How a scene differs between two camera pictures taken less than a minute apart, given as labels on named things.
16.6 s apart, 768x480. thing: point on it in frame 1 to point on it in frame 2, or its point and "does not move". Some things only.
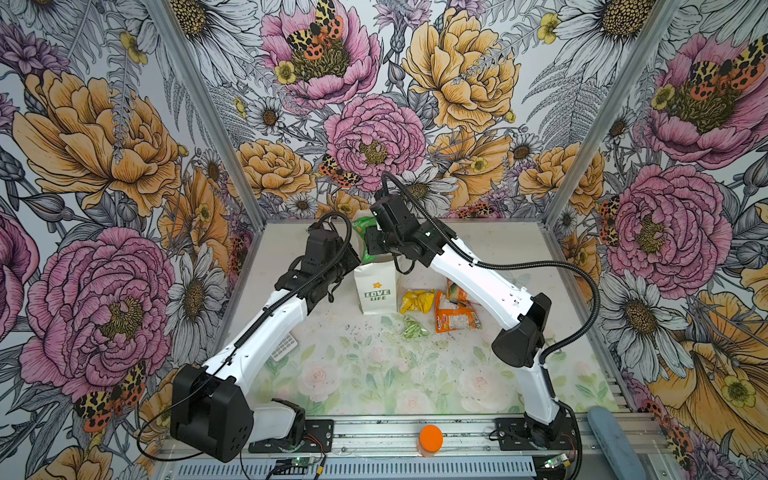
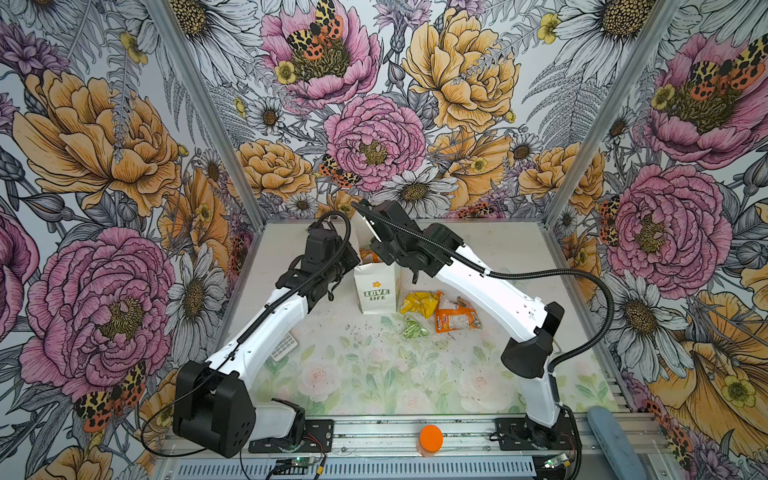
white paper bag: [376, 283] does not move
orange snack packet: [455, 293] to [369, 256]
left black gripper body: [344, 268] does not move
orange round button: [430, 437] does not move
